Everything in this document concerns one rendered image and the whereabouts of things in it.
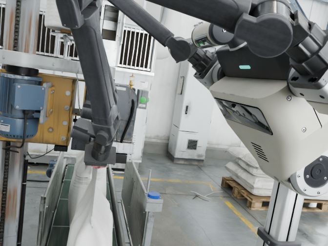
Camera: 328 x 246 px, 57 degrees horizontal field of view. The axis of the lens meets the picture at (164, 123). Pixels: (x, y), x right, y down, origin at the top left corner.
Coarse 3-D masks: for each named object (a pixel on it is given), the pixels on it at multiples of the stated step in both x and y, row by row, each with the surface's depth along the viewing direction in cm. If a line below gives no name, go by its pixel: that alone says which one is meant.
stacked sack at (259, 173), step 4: (236, 160) 424; (240, 160) 411; (240, 164) 408; (244, 164) 397; (248, 168) 382; (252, 168) 375; (252, 172) 372; (256, 172) 372; (260, 172) 373; (260, 176) 374; (264, 176) 374; (268, 176) 375
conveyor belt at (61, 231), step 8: (72, 168) 305; (64, 184) 261; (64, 192) 245; (64, 200) 231; (64, 208) 217; (56, 216) 204; (64, 216) 206; (56, 224) 194; (64, 224) 196; (56, 232) 185; (64, 232) 186; (112, 232) 194; (56, 240) 177; (64, 240) 178; (112, 240) 185
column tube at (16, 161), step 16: (32, 0) 132; (32, 16) 133; (16, 32) 133; (32, 32) 134; (32, 48) 136; (0, 144) 139; (16, 144) 141; (0, 160) 140; (16, 160) 142; (0, 176) 142; (16, 176) 143; (0, 192) 143; (16, 192) 145; (0, 208) 144; (16, 208) 146; (16, 224) 147; (16, 240) 149
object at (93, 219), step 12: (96, 180) 105; (84, 192) 138; (96, 192) 134; (84, 204) 124; (96, 204) 121; (108, 204) 134; (84, 216) 114; (96, 216) 113; (108, 216) 121; (72, 228) 110; (84, 228) 107; (96, 228) 107; (108, 228) 112; (72, 240) 108; (84, 240) 105; (96, 240) 106; (108, 240) 109
